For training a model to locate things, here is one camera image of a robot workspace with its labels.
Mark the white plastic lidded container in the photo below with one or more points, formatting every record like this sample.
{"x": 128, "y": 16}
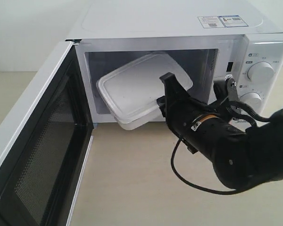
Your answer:
{"x": 130, "y": 91}

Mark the white microwave oven body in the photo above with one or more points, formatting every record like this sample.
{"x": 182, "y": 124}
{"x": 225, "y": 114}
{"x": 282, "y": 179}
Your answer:
{"x": 112, "y": 33}

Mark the lower white control knob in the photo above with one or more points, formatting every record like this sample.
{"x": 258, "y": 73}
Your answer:
{"x": 252, "y": 99}

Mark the white control knob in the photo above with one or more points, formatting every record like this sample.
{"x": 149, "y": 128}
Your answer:
{"x": 260, "y": 72}
{"x": 252, "y": 99}

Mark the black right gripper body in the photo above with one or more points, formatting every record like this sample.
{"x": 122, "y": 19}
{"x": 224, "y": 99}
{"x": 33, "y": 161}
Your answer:
{"x": 192, "y": 121}

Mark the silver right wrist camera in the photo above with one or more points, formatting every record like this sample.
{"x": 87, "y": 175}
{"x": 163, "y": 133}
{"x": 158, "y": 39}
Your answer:
{"x": 225, "y": 91}

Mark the blue white label sticker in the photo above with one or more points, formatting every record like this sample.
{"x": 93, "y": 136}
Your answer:
{"x": 227, "y": 21}

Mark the white microwave door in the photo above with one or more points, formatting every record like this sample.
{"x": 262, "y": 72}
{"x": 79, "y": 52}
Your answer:
{"x": 44, "y": 144}

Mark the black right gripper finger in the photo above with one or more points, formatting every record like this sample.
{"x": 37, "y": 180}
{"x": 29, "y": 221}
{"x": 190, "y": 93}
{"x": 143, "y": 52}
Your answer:
{"x": 161, "y": 102}
{"x": 173, "y": 89}

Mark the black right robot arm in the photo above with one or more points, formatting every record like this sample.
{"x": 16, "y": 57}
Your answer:
{"x": 245, "y": 149}

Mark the upper white control knob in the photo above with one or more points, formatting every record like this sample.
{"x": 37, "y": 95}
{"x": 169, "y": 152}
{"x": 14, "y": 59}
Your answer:
{"x": 260, "y": 72}

